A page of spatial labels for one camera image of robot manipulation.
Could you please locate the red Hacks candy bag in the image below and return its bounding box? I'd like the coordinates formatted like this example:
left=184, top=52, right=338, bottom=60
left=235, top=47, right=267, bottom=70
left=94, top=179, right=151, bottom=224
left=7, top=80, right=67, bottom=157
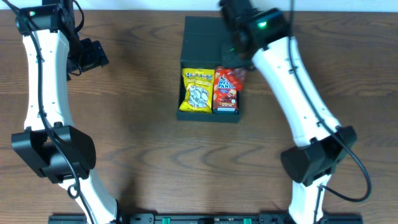
left=226, top=68, right=246, bottom=91

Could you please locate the red Hello Panda box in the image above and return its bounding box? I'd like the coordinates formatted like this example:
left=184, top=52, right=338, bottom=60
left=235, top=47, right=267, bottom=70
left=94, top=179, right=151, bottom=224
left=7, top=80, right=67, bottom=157
left=213, top=67, right=239, bottom=114

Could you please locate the yellow Hacks candy bag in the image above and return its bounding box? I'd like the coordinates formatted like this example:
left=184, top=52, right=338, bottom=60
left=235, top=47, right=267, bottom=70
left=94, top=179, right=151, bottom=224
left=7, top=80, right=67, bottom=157
left=179, top=68, right=215, bottom=113

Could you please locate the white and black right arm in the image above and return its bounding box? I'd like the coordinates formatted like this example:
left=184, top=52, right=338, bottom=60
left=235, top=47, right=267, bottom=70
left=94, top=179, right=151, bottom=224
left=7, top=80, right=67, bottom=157
left=219, top=1, right=362, bottom=223

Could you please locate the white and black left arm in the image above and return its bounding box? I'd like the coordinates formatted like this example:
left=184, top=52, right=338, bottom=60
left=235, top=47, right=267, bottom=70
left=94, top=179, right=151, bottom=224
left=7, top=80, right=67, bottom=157
left=11, top=0, right=123, bottom=223

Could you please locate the dark green open gift box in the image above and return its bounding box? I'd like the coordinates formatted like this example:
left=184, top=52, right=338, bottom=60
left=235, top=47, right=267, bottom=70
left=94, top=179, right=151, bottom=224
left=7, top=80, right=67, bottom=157
left=176, top=16, right=241, bottom=123

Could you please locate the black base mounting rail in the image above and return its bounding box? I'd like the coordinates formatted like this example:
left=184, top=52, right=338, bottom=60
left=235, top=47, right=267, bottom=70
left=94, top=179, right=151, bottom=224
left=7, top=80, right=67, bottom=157
left=48, top=213, right=363, bottom=224

